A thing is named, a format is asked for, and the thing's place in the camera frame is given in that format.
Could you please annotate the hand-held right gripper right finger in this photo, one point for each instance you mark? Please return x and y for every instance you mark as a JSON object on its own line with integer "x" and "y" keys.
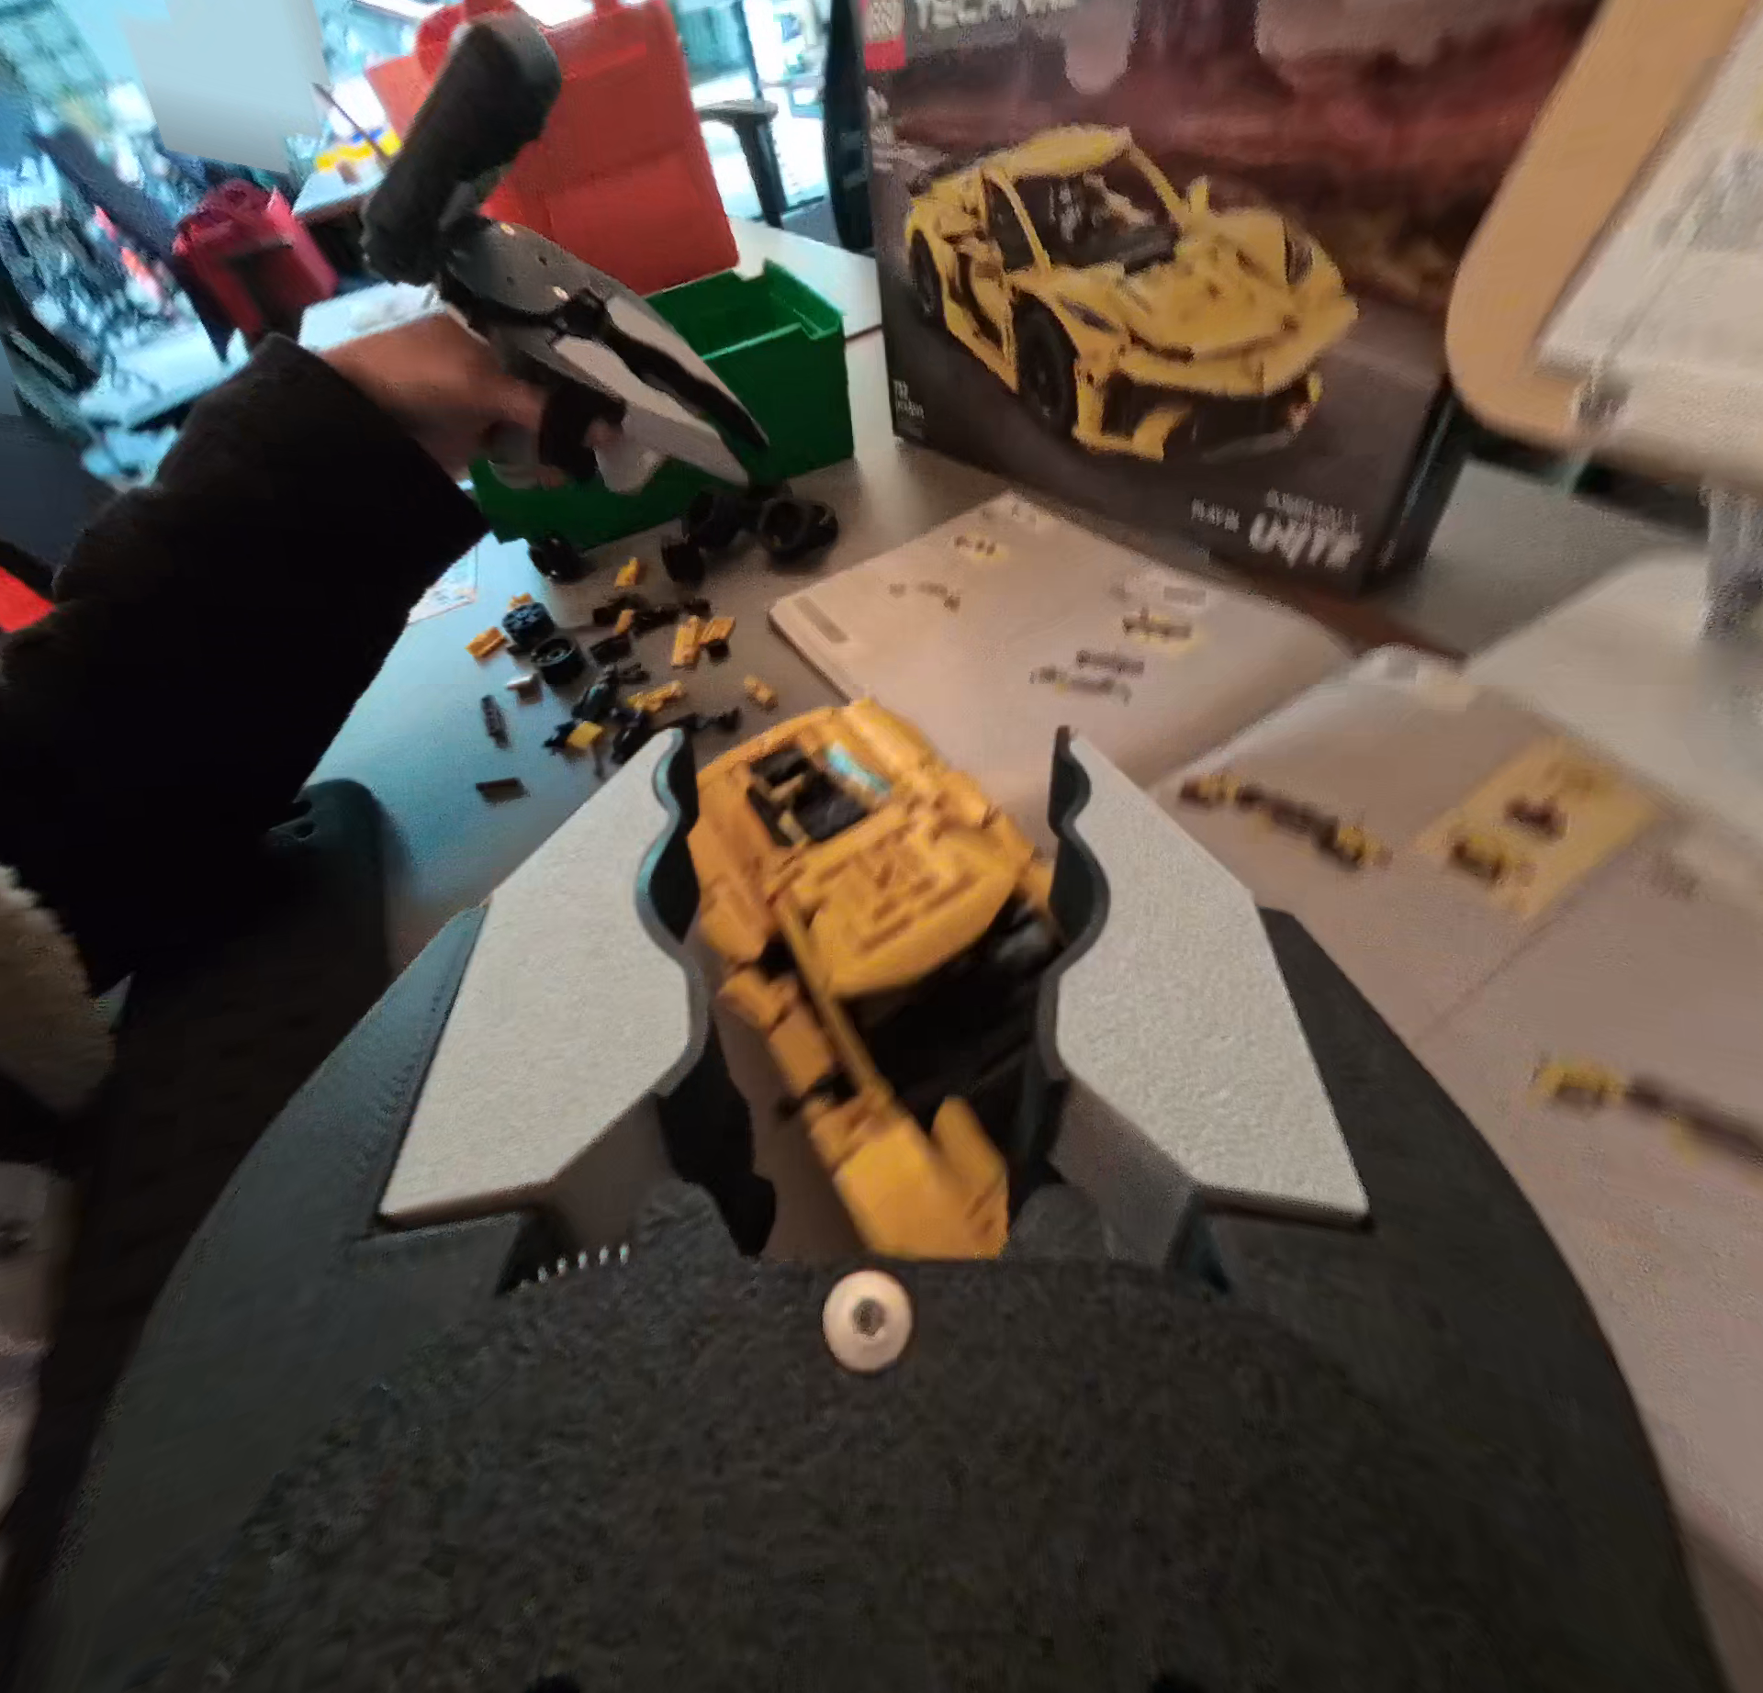
{"x": 1199, "y": 1030}

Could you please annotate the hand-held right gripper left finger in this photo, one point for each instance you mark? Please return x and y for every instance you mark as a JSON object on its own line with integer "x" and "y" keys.
{"x": 556, "y": 1019}

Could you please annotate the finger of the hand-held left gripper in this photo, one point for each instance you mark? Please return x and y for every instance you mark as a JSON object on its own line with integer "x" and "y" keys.
{"x": 645, "y": 359}
{"x": 679, "y": 438}

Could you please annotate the building instruction booklet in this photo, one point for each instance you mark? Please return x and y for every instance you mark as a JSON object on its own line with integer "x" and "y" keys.
{"x": 965, "y": 618}

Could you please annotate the yellow brick toy car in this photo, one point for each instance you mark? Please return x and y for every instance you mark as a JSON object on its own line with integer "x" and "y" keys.
{"x": 881, "y": 879}

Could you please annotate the person's left forearm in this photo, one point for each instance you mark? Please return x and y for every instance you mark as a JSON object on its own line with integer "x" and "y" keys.
{"x": 210, "y": 618}

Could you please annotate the grey desk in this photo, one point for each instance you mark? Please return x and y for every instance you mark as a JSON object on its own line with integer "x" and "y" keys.
{"x": 415, "y": 731}

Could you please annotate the person's left hand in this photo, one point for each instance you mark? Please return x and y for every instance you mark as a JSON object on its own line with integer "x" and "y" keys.
{"x": 440, "y": 385}

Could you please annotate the green plastic bin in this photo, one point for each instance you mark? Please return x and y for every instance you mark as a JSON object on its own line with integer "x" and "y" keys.
{"x": 784, "y": 368}

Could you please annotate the red felt bag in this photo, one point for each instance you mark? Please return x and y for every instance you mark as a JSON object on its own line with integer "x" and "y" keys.
{"x": 622, "y": 178}

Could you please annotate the pile of yellow black pieces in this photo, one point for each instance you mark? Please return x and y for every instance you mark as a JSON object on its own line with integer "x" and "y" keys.
{"x": 606, "y": 647}

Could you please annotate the dark perforated panel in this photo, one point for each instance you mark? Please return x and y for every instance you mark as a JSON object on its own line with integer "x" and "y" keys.
{"x": 330, "y": 869}

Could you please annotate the toy car set box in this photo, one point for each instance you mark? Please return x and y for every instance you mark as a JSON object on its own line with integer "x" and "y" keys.
{"x": 1238, "y": 67}

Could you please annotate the wooden board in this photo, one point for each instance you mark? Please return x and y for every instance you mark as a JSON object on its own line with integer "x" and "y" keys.
{"x": 1540, "y": 204}

